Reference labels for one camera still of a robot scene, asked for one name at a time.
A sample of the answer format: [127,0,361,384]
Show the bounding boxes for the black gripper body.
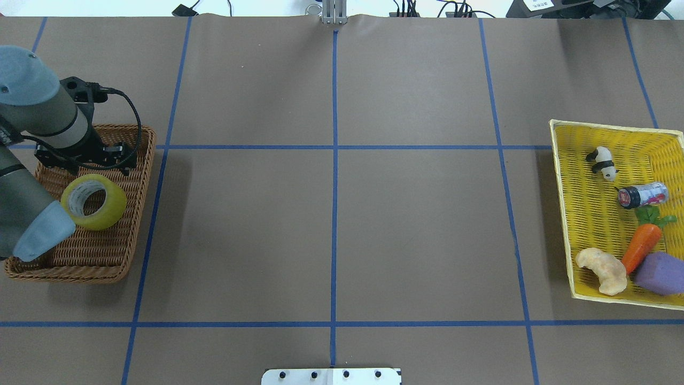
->
[34,126,137,177]

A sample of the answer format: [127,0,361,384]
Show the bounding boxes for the yellow tape roll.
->
[59,174,127,231]

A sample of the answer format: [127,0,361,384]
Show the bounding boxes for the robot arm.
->
[1,45,143,261]

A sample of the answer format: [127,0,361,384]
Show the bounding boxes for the brown wicker basket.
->
[4,124,157,283]

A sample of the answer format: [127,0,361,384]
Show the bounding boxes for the yellow plastic basket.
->
[549,119,682,311]

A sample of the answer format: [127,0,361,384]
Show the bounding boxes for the small black device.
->
[172,3,198,17]

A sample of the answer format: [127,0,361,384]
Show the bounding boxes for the black laptop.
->
[506,1,672,20]

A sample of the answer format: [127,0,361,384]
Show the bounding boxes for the toy panda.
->
[585,146,619,182]

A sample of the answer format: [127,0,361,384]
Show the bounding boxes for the toy croissant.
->
[575,247,628,296]

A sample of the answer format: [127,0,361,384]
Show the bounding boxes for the orange toy carrot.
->
[621,205,678,275]

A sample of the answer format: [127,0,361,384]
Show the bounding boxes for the small can with black lid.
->
[617,182,670,210]

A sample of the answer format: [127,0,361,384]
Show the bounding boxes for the purple foam block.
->
[634,252,683,296]

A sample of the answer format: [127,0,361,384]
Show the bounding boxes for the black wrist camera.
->
[59,76,109,126]

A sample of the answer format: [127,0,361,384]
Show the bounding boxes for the aluminium post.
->
[320,0,348,25]

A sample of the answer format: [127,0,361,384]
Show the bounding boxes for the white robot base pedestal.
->
[261,367,403,384]

